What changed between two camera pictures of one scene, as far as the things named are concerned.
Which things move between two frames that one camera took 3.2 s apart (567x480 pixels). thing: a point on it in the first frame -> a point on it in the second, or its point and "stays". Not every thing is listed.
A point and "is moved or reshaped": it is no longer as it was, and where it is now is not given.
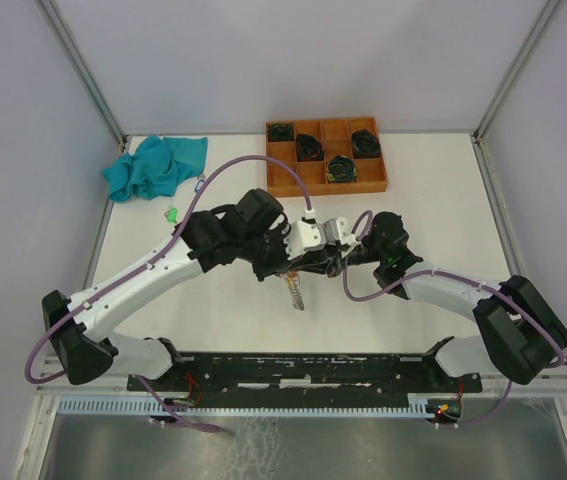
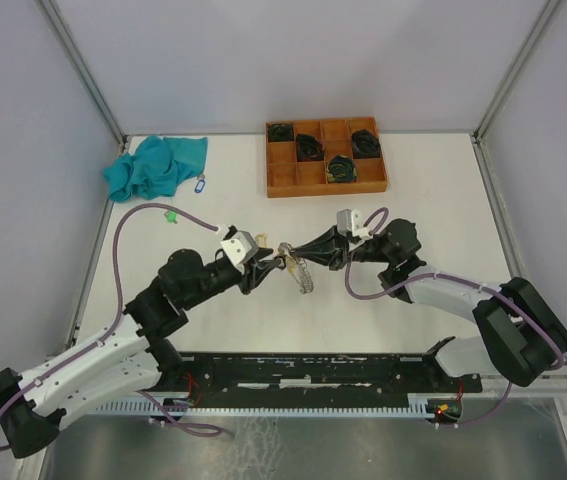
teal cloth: (155, 168) stays
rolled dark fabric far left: (280, 132) stays
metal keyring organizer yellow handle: (293, 281) is moved or reshaped
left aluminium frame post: (83, 70) stays
